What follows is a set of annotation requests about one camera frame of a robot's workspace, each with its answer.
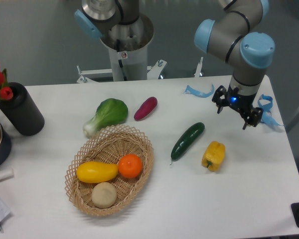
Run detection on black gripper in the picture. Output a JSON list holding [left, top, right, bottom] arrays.
[[212, 84, 263, 130]]

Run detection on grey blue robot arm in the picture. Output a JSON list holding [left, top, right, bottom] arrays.
[[74, 0, 275, 126]]

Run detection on yellow bell pepper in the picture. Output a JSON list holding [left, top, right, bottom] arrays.
[[201, 141, 226, 172]]

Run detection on blue tape strip right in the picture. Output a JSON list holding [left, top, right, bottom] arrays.
[[257, 94, 283, 126]]

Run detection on blue tape strip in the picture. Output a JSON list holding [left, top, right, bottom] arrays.
[[183, 84, 215, 98], [257, 94, 283, 126]]

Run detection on blue tape strip left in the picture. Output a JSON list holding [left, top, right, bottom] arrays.
[[183, 84, 215, 98]]

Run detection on green cucumber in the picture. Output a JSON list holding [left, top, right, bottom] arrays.
[[170, 122, 205, 165]]

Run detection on purple sweet potato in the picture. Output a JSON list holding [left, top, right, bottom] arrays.
[[134, 97, 157, 121]]

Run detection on orange fruit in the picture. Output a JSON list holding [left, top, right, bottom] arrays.
[[118, 154, 143, 178]]

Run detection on green bok choy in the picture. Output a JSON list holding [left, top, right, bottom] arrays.
[[83, 98, 129, 138]]

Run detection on woven wicker basket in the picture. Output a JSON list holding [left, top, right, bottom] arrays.
[[65, 124, 154, 216]]

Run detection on yellow mango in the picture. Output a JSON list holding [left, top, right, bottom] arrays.
[[76, 161, 119, 183]]

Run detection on beige round bun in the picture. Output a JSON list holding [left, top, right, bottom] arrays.
[[91, 182, 117, 209]]

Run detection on black cylindrical vase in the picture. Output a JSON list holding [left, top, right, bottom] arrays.
[[0, 82, 45, 136]]

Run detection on white paper roll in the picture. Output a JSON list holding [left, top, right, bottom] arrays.
[[0, 168, 14, 181]]

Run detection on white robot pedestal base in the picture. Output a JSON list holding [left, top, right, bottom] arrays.
[[76, 13, 204, 84]]

